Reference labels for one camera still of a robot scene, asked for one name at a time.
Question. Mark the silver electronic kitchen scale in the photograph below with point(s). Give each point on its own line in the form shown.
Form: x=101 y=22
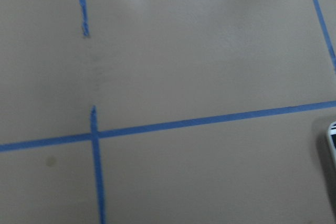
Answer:
x=330 y=134

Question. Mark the blue tape grid lines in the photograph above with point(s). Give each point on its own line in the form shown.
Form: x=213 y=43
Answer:
x=173 y=111

